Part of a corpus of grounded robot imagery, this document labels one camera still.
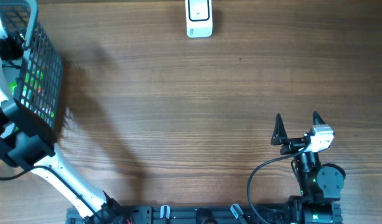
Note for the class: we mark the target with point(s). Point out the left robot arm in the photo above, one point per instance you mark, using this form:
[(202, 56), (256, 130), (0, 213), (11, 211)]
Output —
[(27, 141)]

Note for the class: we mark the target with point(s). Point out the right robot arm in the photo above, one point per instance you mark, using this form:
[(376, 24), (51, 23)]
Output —
[(320, 184)]

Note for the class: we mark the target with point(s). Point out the white barcode scanner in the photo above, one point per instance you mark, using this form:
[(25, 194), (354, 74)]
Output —
[(199, 18)]

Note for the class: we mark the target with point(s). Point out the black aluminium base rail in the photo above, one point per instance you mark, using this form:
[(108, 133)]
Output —
[(268, 213)]

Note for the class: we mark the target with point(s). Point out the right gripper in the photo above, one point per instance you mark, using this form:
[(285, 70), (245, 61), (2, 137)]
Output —
[(280, 136)]

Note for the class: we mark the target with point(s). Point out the grey plastic mesh basket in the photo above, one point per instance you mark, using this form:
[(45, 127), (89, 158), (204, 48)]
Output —
[(38, 73)]

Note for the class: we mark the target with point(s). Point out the green snack bag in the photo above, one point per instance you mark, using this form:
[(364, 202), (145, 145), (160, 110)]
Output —
[(12, 87)]

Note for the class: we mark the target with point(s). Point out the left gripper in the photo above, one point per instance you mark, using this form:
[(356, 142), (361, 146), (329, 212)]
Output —
[(18, 42)]

